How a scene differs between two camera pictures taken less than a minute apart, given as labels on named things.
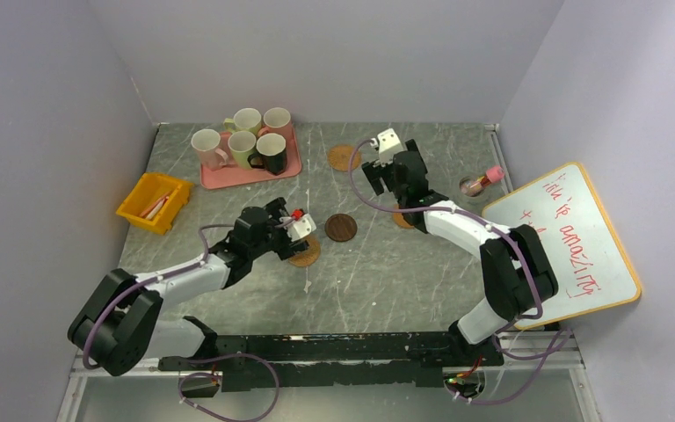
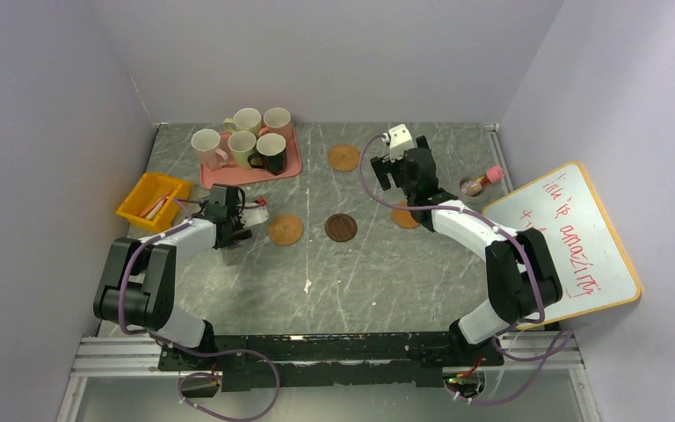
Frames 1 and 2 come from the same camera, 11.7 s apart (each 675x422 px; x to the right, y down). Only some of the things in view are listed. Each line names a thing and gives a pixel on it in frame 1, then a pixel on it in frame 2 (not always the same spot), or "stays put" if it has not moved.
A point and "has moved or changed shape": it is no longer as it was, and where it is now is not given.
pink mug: x=205 y=142 stays put
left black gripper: x=287 y=247 -> x=238 y=232
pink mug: x=277 y=120 stays put
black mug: x=272 y=154 stays put
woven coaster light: x=340 y=156 stays put
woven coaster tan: x=308 y=257 has moved or changed shape
